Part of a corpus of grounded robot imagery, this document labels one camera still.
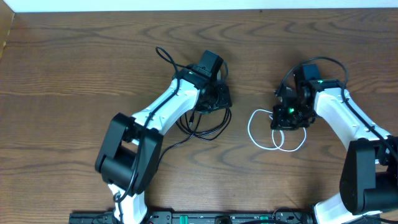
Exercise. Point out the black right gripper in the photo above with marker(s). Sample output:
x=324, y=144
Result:
x=286, y=119

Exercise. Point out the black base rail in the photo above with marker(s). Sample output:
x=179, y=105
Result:
x=193, y=218

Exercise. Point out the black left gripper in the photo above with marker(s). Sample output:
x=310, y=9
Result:
x=218, y=99

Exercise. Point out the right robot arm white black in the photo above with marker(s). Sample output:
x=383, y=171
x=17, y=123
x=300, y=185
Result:
x=368, y=183

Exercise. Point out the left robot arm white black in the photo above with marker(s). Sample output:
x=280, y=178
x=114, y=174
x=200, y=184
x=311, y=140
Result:
x=131, y=151

